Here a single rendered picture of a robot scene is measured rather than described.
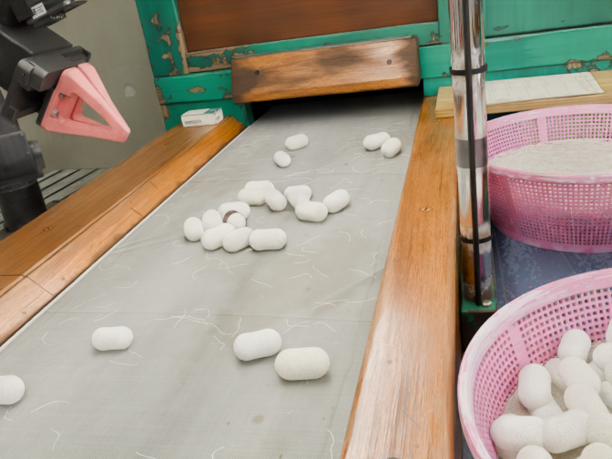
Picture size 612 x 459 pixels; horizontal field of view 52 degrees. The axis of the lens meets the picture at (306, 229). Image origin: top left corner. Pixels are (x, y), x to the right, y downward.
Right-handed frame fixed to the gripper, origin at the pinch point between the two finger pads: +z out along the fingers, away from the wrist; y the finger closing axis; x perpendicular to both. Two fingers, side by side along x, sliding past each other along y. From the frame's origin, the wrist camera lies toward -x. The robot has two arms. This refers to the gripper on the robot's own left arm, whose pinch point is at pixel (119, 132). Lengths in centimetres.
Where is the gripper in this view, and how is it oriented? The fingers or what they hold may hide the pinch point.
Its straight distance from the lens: 65.3
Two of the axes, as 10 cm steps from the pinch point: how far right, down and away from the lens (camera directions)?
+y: 2.3, -3.9, 8.9
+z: 8.3, 5.6, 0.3
